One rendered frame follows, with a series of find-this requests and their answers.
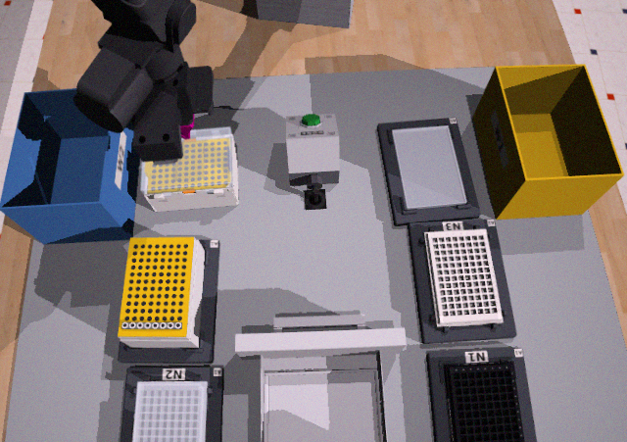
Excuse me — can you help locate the blue open-top bin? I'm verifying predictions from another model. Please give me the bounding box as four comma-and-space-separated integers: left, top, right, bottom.
0, 88, 140, 244

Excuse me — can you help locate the yellow open-top bin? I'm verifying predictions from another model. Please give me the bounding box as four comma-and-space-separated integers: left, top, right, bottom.
473, 65, 624, 220

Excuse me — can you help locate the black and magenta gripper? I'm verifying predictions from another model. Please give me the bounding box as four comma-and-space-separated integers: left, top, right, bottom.
153, 56, 214, 139

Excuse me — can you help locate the grey bench mat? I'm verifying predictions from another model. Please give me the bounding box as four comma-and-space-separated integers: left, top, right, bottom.
5, 67, 627, 442

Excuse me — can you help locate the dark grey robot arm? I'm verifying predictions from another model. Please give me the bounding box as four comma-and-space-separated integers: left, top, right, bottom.
73, 0, 197, 166

